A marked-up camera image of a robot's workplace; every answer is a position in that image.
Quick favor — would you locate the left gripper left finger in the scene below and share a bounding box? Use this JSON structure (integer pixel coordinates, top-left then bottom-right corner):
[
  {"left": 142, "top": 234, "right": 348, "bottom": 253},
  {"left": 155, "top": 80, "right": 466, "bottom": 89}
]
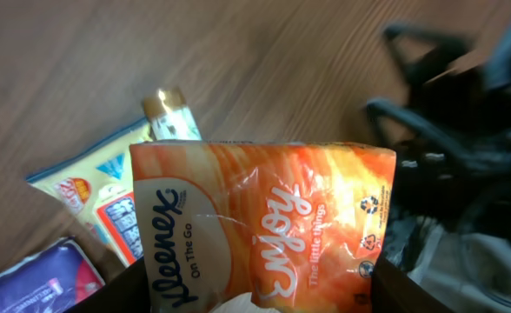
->
[{"left": 65, "top": 258, "right": 151, "bottom": 313}]

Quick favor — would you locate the yellow snack bag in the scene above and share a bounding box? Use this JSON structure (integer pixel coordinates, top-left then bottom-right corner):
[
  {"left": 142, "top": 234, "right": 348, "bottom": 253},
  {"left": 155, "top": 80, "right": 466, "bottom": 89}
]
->
[{"left": 26, "top": 117, "right": 151, "bottom": 267}]

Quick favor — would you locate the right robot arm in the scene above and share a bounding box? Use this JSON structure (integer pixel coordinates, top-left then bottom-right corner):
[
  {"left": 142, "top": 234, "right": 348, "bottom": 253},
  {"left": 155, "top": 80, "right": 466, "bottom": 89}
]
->
[{"left": 366, "top": 23, "right": 511, "bottom": 312}]

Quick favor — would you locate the red purple pad pack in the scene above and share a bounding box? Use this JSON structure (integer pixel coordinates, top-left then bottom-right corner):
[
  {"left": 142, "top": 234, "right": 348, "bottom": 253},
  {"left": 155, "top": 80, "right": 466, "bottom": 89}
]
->
[{"left": 0, "top": 237, "right": 105, "bottom": 312}]

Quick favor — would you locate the orange Kleenex tissue pack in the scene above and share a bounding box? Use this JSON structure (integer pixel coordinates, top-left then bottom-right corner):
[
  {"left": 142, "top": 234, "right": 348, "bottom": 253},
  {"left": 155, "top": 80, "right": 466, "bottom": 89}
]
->
[{"left": 129, "top": 142, "right": 396, "bottom": 312}]

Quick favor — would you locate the white tube gold cap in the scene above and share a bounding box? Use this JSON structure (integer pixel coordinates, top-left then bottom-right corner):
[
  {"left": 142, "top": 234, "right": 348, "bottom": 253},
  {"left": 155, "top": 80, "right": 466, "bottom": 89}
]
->
[{"left": 142, "top": 87, "right": 202, "bottom": 141}]

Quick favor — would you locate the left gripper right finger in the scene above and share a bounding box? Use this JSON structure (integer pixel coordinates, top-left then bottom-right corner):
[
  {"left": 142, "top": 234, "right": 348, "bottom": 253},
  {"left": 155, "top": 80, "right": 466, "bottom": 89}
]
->
[{"left": 371, "top": 254, "right": 453, "bottom": 313}]

